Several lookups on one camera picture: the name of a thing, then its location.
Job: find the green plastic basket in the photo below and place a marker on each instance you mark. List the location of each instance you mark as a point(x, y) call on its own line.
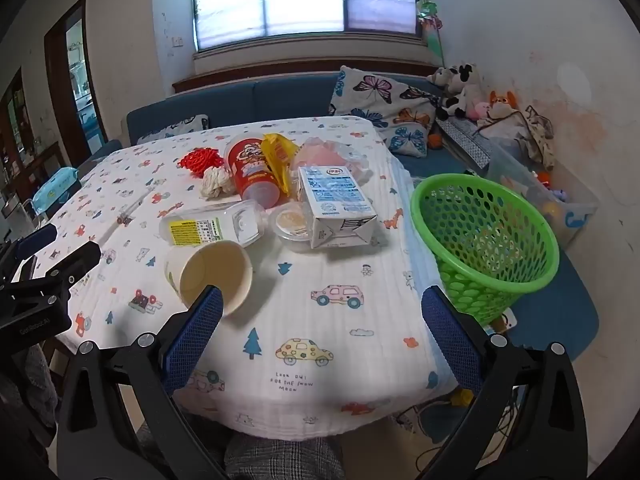
point(505, 286)

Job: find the small purple toy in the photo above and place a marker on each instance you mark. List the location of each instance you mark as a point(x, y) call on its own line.
point(560, 192)

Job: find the blue wet wipes pack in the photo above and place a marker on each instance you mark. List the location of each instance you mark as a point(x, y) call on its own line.
point(55, 185)

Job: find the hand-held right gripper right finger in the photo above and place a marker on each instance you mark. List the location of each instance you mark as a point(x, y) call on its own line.
point(450, 335)

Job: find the wooden shelf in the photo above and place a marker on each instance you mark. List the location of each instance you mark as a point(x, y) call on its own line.
point(15, 125)

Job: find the grey plush toy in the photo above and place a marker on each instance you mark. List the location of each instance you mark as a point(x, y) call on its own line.
point(440, 76)

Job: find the brown door frame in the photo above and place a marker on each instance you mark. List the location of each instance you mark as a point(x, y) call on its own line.
point(55, 85)

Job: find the yellow toy ball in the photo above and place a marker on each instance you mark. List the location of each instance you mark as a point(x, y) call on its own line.
point(552, 207)

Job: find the white printed blanket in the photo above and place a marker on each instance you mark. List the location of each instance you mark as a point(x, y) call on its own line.
point(325, 270)

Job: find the white netting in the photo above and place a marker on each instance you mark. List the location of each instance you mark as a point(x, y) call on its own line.
point(217, 180)

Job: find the orange fox plush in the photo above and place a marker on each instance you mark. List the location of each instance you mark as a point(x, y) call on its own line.
point(501, 102)

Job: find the small clear pudding cup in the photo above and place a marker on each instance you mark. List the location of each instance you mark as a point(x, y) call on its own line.
point(290, 222)

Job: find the red mesh net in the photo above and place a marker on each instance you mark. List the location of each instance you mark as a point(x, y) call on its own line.
point(200, 160)

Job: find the grey knitted item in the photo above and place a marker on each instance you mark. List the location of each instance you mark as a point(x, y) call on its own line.
point(280, 460)

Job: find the large butterfly print pillow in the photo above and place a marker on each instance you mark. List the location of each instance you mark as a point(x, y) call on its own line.
point(380, 105)

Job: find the yellow snack bag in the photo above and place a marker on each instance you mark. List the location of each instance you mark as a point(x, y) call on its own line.
point(277, 152)

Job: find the pink plastic bag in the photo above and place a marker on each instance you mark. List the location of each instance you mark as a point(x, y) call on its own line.
point(320, 155)

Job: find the small orange ball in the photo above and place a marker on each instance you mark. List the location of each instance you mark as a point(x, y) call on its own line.
point(434, 141)

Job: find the paper cup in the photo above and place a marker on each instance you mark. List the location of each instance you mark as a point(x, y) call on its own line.
point(215, 270)

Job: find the window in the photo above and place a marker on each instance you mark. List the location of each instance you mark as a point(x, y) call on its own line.
point(300, 0)

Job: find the small orange toy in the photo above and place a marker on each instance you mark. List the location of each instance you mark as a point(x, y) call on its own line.
point(542, 177)

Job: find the brown wooden window ledge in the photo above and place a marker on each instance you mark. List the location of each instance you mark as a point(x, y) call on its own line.
point(250, 74)

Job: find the pink plush toy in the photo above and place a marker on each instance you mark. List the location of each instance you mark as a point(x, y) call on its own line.
point(481, 109)

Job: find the colourful pinwheel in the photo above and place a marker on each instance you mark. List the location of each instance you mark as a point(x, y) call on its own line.
point(429, 15)

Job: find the blue sofa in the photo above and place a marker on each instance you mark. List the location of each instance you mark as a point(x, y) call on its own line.
point(290, 97)

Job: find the small yellow block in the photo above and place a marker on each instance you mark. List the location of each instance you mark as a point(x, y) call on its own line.
point(462, 397)

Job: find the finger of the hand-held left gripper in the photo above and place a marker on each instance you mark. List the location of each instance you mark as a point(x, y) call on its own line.
point(75, 260)
point(37, 239)

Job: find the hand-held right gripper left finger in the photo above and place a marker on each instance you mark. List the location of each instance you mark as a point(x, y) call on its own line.
point(197, 330)

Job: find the clear plastic bottle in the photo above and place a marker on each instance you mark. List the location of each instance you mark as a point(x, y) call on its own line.
point(200, 227)

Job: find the red snack canister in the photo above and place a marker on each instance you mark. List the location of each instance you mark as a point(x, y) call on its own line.
point(250, 170)

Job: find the beige printed cloth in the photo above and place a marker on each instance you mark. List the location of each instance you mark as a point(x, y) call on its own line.
point(537, 130)

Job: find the black and white cow plush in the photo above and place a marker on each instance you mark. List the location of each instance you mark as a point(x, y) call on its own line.
point(462, 95)

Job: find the white milk carton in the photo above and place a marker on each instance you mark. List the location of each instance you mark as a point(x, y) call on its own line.
point(335, 195)

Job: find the clear plastic storage box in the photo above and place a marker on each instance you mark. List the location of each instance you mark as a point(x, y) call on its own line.
point(575, 220)

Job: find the small butterfly print pillow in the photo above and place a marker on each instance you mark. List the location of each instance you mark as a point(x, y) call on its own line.
point(185, 124)

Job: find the black and white patterned strip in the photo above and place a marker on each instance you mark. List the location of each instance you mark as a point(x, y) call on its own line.
point(465, 140)

